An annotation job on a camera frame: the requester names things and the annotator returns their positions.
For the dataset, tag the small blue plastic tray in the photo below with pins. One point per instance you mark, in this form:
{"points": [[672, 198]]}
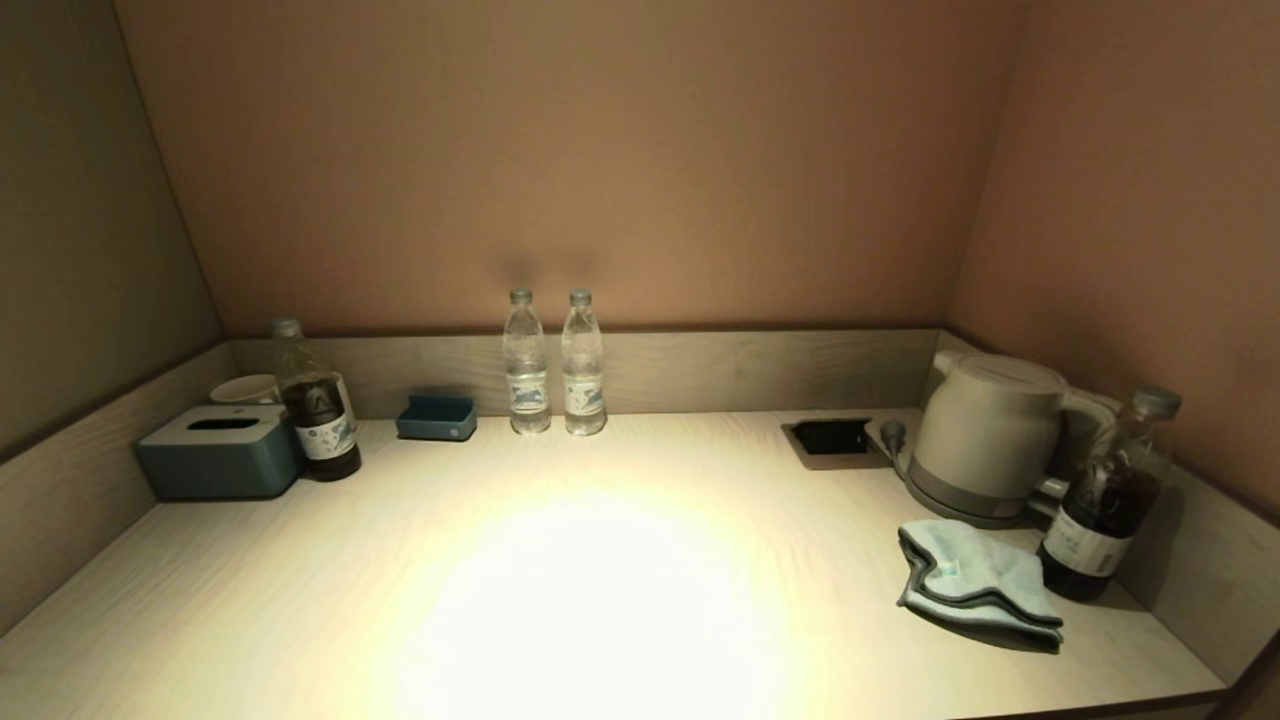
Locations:
{"points": [[436, 425]]}

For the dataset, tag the white electric kettle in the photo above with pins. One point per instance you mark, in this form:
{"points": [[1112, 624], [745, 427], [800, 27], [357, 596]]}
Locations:
{"points": [[985, 430]]}

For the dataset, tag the clear water bottle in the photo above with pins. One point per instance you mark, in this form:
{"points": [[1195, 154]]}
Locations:
{"points": [[584, 380], [527, 380]]}

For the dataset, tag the black recessed power socket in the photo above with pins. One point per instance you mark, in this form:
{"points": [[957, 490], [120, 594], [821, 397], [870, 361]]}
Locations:
{"points": [[830, 437]]}

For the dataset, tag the blue-grey tissue box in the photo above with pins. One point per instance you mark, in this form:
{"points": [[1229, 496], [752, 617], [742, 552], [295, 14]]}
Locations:
{"points": [[215, 465]]}

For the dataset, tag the grey kettle base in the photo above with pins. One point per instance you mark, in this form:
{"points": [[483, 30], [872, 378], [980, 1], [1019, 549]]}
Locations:
{"points": [[960, 510]]}

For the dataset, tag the light blue microfibre cloth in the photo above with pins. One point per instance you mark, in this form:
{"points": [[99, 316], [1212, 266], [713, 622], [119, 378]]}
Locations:
{"points": [[985, 575]]}

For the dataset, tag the white ceramic cup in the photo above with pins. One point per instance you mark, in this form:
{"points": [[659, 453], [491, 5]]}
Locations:
{"points": [[245, 390]]}

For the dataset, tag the grey power plug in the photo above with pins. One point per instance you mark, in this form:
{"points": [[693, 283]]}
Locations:
{"points": [[893, 433]]}

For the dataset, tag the dark tea bottle white label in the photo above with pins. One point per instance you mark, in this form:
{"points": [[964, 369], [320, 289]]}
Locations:
{"points": [[1100, 510], [320, 425]]}

